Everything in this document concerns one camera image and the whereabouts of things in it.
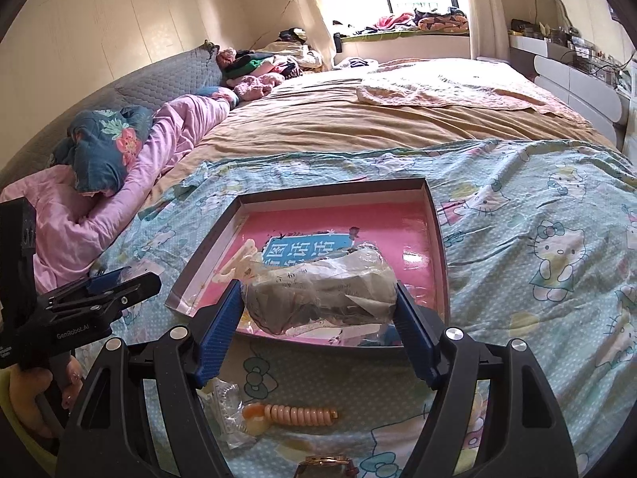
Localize cardboard box with pink inside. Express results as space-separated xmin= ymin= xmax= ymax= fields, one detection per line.
xmin=166 ymin=176 xmax=451 ymax=354

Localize orange spiral hair tie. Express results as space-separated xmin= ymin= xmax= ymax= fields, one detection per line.
xmin=243 ymin=402 xmax=339 ymax=434

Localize pale floral blanket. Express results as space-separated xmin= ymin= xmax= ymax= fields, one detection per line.
xmin=356 ymin=57 xmax=588 ymax=125

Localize cartoon cat printed blanket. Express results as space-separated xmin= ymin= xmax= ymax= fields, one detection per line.
xmin=90 ymin=137 xmax=637 ymax=478

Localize clothes on window sill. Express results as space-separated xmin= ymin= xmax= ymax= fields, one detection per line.
xmin=368 ymin=5 xmax=471 ymax=35

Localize dark hair accessory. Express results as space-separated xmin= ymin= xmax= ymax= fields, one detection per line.
xmin=240 ymin=243 xmax=399 ymax=337

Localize vanity mirror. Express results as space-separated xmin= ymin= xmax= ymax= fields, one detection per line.
xmin=535 ymin=0 xmax=573 ymax=35

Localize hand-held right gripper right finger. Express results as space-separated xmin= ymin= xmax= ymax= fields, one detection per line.
xmin=393 ymin=279 xmax=580 ymax=478

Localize pink quilt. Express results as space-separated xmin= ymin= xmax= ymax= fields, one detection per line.
xmin=0 ymin=94 xmax=240 ymax=294

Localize cream curtain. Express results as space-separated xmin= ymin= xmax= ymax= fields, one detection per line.
xmin=448 ymin=0 xmax=528 ymax=61
xmin=276 ymin=0 xmax=339 ymax=71

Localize pile of clothes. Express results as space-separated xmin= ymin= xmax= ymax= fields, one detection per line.
xmin=216 ymin=27 xmax=324 ymax=103

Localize white vanity cabinet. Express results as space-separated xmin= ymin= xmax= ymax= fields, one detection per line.
xmin=508 ymin=32 xmax=630 ymax=150

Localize person's left hand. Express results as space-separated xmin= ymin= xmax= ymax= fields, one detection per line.
xmin=7 ymin=353 xmax=85 ymax=439

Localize pale hair claw in bag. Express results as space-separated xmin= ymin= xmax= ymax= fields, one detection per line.
xmin=196 ymin=377 xmax=257 ymax=451

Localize dark floral pillow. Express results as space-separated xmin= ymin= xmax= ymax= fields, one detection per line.
xmin=52 ymin=104 xmax=155 ymax=195

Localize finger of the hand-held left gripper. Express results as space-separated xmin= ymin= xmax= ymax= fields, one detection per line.
xmin=39 ymin=273 xmax=163 ymax=322
xmin=47 ymin=268 xmax=131 ymax=310

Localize tan bed sheet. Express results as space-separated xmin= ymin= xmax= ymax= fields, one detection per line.
xmin=149 ymin=57 xmax=618 ymax=200

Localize white hair claw clip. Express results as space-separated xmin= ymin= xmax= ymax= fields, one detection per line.
xmin=216 ymin=239 xmax=264 ymax=284

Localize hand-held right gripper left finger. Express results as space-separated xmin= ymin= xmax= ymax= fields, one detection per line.
xmin=57 ymin=279 xmax=244 ymax=478

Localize grey quilted headboard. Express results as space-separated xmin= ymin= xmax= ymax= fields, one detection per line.
xmin=0 ymin=45 xmax=225 ymax=190

